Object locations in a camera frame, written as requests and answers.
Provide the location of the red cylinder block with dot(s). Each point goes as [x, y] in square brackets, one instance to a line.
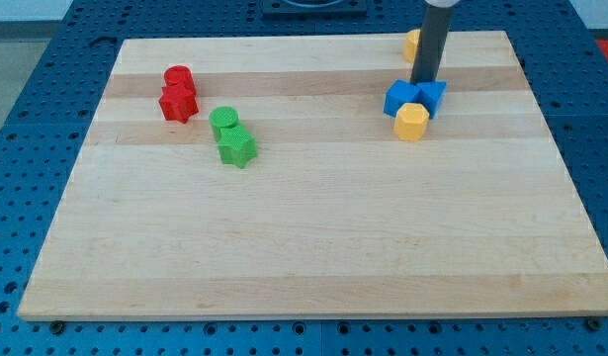
[180, 75]

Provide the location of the green cylinder block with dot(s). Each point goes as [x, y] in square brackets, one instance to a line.
[222, 117]

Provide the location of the blue triangle block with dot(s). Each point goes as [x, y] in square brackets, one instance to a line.
[430, 95]

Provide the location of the blue cube block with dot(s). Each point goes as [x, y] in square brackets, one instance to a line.
[400, 93]

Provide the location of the yellow block behind pusher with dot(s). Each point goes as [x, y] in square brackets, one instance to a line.
[411, 45]

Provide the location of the green star block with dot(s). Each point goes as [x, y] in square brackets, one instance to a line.
[236, 146]

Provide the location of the yellow hexagon block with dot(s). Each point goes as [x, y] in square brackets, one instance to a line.
[411, 122]

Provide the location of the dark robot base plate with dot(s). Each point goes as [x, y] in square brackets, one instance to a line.
[275, 8]

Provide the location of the red star block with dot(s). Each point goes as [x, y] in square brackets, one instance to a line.
[178, 103]

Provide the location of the wooden board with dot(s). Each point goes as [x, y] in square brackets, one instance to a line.
[335, 217]

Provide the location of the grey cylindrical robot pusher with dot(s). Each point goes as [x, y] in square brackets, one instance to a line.
[434, 31]

